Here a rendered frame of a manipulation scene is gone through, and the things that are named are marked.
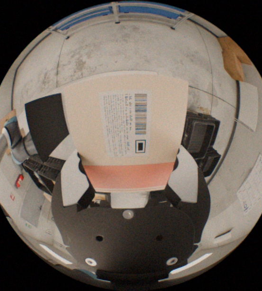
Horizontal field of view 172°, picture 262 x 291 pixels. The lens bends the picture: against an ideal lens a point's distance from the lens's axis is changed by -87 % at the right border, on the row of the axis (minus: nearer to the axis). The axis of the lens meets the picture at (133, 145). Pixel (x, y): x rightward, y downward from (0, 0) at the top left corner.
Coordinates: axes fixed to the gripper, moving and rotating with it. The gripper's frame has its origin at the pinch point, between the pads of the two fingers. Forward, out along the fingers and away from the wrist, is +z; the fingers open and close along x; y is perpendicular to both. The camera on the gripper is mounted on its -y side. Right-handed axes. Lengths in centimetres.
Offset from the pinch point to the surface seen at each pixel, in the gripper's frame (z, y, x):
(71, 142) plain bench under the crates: 39, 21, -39
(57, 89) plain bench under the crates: 40, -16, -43
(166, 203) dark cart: 61, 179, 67
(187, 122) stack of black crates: 60, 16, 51
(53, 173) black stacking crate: 22, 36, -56
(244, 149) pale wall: 50, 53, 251
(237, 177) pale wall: 24, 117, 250
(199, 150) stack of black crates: 60, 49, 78
